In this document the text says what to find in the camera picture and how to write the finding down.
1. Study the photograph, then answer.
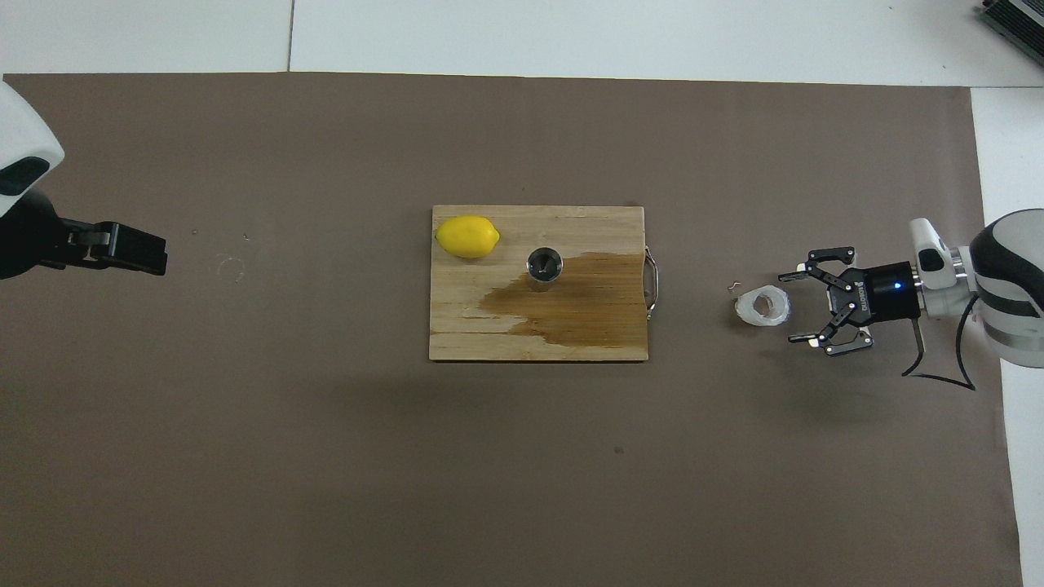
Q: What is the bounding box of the wooden cutting board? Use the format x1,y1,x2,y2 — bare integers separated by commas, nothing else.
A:
429,204,660,363

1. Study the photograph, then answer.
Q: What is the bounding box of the steel double jigger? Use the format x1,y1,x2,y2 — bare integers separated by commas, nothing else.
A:
526,247,565,292

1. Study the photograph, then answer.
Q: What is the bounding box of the brown paper table mat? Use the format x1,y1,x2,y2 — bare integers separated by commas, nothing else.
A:
0,72,1024,587

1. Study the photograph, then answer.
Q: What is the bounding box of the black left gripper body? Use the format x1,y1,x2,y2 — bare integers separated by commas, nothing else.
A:
0,188,64,280

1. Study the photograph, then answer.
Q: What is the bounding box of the yellow lemon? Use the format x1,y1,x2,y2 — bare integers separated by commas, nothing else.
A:
435,214,501,260

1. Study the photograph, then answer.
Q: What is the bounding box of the clear plastic cup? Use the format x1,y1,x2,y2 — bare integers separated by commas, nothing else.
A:
734,285,791,328

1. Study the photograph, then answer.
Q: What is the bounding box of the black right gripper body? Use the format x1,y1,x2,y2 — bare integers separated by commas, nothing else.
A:
828,261,922,327

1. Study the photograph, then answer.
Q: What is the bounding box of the grey ribbed device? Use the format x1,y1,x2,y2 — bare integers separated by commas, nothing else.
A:
976,0,1044,68

